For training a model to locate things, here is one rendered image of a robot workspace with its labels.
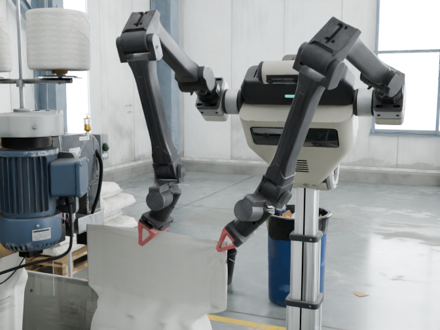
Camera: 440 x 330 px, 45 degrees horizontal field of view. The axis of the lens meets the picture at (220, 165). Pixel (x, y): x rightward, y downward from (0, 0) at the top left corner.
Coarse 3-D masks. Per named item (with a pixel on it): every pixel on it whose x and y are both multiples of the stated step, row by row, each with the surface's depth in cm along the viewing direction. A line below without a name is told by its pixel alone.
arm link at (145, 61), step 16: (160, 48) 139; (128, 64) 140; (144, 64) 138; (144, 80) 140; (144, 96) 143; (160, 96) 146; (144, 112) 146; (160, 112) 146; (160, 128) 147; (160, 144) 149; (160, 160) 152; (176, 160) 153; (160, 176) 155; (176, 176) 153
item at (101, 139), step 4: (96, 136) 183; (100, 136) 182; (104, 136) 184; (100, 140) 182; (104, 140) 184; (100, 144) 182; (100, 148) 183; (100, 152) 183; (104, 152) 185; (108, 152) 187; (108, 156) 187
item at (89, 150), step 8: (56, 136) 161; (64, 136) 164; (72, 136) 168; (80, 136) 172; (56, 144) 161; (64, 144) 164; (72, 144) 168; (80, 144) 172; (88, 144) 176; (96, 144) 180; (88, 152) 176; (96, 160) 181; (88, 168) 177; (96, 168) 181; (88, 176) 177; (96, 176) 181; (88, 184) 178; (96, 184) 182; (88, 192) 178; (96, 192) 182; (80, 200) 179; (88, 200) 178; (80, 208) 179; (88, 208) 178; (96, 208) 182
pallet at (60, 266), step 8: (80, 248) 463; (40, 256) 440; (48, 256) 440; (64, 256) 440; (72, 256) 440; (80, 256) 446; (40, 264) 431; (48, 264) 428; (56, 264) 426; (64, 264) 426; (72, 264) 437; (80, 264) 458; (56, 272) 427; (64, 272) 427; (72, 272) 437
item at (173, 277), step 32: (96, 256) 171; (128, 256) 164; (160, 256) 158; (192, 256) 154; (224, 256) 151; (96, 288) 172; (128, 288) 165; (160, 288) 159; (192, 288) 156; (224, 288) 152; (96, 320) 163; (128, 320) 158; (160, 320) 154; (192, 320) 153
